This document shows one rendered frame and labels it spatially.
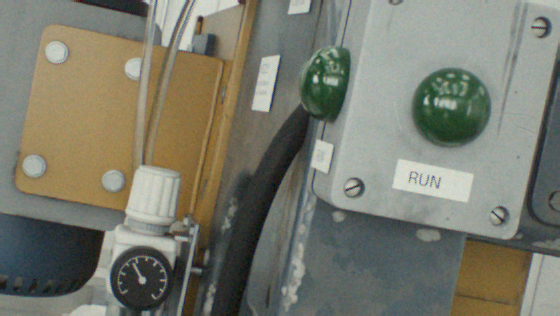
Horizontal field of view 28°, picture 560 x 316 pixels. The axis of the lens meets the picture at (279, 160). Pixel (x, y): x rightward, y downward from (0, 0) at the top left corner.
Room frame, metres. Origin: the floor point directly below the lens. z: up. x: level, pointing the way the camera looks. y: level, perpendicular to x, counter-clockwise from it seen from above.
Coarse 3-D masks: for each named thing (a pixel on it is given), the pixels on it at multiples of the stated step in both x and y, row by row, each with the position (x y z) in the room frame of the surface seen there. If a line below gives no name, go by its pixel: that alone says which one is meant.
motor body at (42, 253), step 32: (96, 0) 0.85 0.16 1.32; (128, 0) 0.87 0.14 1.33; (0, 224) 0.84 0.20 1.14; (32, 224) 0.84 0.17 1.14; (64, 224) 0.86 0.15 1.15; (0, 256) 0.84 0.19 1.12; (32, 256) 0.85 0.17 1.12; (64, 256) 0.86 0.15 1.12; (96, 256) 0.90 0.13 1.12; (0, 288) 0.85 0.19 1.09; (32, 288) 0.86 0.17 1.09; (64, 288) 0.88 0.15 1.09
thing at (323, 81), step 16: (336, 48) 0.42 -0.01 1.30; (304, 64) 0.43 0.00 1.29; (320, 64) 0.42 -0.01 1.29; (336, 64) 0.42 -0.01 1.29; (304, 80) 0.42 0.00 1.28; (320, 80) 0.42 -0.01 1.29; (336, 80) 0.42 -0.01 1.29; (304, 96) 0.42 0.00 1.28; (320, 96) 0.42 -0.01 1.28; (336, 96) 0.42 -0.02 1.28; (320, 112) 0.42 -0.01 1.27; (336, 112) 0.42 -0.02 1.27
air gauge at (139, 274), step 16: (128, 256) 0.64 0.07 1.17; (144, 256) 0.64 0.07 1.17; (160, 256) 0.64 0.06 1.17; (112, 272) 0.64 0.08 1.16; (128, 272) 0.64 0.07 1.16; (144, 272) 0.64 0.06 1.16; (160, 272) 0.64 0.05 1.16; (112, 288) 0.64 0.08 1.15; (128, 288) 0.64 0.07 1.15; (144, 288) 0.64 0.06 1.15; (160, 288) 0.64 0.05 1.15; (128, 304) 0.64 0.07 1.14; (144, 304) 0.64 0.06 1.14; (160, 304) 0.64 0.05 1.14
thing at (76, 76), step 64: (0, 0) 0.81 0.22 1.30; (64, 0) 0.81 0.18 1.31; (0, 64) 0.81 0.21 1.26; (64, 64) 0.81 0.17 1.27; (128, 64) 0.81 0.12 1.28; (192, 64) 0.82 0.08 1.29; (0, 128) 0.81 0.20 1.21; (64, 128) 0.81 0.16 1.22; (128, 128) 0.82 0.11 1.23; (192, 128) 0.83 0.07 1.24; (0, 192) 0.81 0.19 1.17; (64, 192) 0.81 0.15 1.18; (128, 192) 0.82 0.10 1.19; (192, 192) 0.83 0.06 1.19
